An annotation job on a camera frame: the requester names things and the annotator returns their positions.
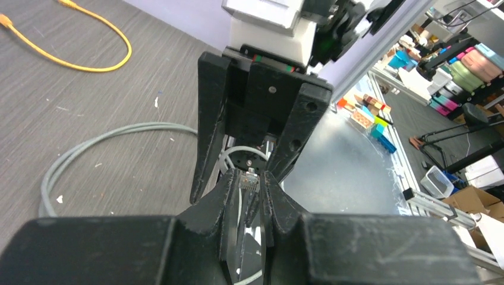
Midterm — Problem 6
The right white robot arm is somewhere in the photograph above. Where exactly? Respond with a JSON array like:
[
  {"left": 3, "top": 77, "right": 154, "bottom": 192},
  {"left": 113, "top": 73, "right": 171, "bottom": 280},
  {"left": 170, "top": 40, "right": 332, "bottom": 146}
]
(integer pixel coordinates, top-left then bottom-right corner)
[{"left": 190, "top": 1, "right": 402, "bottom": 204}]

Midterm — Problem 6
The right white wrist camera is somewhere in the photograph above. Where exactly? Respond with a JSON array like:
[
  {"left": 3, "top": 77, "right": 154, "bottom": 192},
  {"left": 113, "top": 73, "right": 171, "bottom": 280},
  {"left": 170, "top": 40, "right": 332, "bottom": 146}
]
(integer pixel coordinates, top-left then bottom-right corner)
[{"left": 222, "top": 0, "right": 317, "bottom": 67}]

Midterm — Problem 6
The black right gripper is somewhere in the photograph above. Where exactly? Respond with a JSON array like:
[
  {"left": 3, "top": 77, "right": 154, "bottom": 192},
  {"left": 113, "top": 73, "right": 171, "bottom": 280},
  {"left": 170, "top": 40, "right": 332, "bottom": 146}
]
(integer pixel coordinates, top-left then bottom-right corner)
[{"left": 190, "top": 45, "right": 332, "bottom": 205}]

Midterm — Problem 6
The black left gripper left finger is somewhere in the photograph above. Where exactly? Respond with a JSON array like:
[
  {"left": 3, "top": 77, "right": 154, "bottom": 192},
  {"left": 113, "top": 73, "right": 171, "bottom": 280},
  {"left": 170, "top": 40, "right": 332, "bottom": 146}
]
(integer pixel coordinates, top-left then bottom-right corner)
[{"left": 1, "top": 170, "right": 239, "bottom": 284}]

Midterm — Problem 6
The yellow ethernet patch cable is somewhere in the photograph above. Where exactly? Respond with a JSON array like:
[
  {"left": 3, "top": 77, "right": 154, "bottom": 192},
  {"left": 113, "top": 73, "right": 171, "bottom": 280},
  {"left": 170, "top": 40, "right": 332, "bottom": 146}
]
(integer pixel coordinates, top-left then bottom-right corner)
[{"left": 0, "top": 0, "right": 133, "bottom": 74}]

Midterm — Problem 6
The grey ethernet cable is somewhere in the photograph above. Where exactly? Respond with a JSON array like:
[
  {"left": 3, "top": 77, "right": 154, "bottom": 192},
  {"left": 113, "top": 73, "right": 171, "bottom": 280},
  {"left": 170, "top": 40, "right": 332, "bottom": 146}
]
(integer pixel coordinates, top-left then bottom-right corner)
[{"left": 38, "top": 122, "right": 272, "bottom": 285}]

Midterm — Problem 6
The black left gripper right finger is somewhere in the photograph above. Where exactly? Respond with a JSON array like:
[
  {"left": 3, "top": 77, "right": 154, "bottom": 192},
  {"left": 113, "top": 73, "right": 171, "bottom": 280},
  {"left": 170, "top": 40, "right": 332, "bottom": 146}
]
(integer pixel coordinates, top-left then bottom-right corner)
[{"left": 260, "top": 172, "right": 481, "bottom": 284}]

